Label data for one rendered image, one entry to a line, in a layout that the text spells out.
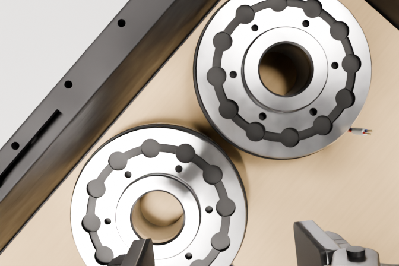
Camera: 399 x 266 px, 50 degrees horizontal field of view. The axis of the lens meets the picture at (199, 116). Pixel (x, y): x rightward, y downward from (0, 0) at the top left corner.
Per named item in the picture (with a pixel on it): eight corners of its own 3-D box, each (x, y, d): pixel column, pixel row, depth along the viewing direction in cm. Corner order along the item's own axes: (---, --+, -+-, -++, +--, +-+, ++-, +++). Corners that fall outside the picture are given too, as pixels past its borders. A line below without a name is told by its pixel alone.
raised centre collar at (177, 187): (165, 275, 24) (164, 279, 24) (98, 221, 24) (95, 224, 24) (218, 207, 24) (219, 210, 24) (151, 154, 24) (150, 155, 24)
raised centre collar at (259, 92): (288, 130, 24) (291, 131, 24) (222, 75, 24) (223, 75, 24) (344, 64, 24) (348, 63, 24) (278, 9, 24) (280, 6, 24)
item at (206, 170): (173, 333, 25) (173, 338, 24) (37, 227, 25) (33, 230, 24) (280, 198, 25) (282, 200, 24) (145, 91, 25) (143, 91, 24)
